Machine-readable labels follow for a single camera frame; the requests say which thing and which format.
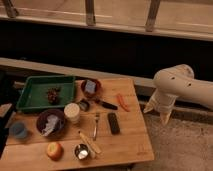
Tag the small dark metal cup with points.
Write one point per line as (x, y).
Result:
(84, 105)

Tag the silver fork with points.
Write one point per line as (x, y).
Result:
(97, 117)

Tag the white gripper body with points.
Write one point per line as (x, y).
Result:
(162, 102)

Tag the black handled knife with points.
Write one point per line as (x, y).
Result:
(106, 104)

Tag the dark purple bowl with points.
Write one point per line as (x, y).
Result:
(42, 120)

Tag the black remote control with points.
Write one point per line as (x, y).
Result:
(113, 122)

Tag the dark grape bunch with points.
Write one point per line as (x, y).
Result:
(53, 95)

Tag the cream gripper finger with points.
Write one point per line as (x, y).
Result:
(164, 117)
(148, 107)

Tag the orange carrot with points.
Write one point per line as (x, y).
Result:
(122, 103)

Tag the peeled yellow banana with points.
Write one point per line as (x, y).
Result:
(93, 147)

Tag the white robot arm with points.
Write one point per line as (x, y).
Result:
(174, 82)

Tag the red yellow apple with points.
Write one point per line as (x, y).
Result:
(54, 150)

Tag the blue sponge block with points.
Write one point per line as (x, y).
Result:
(90, 86)

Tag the green plastic tray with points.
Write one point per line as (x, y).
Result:
(34, 96)

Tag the white cylindrical cup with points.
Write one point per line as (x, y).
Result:
(72, 112)

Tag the blue plastic cup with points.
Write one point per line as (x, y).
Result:
(18, 130)

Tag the crumpled white paper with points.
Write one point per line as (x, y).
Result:
(52, 121)

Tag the shiny metal cup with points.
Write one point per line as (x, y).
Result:
(81, 151)

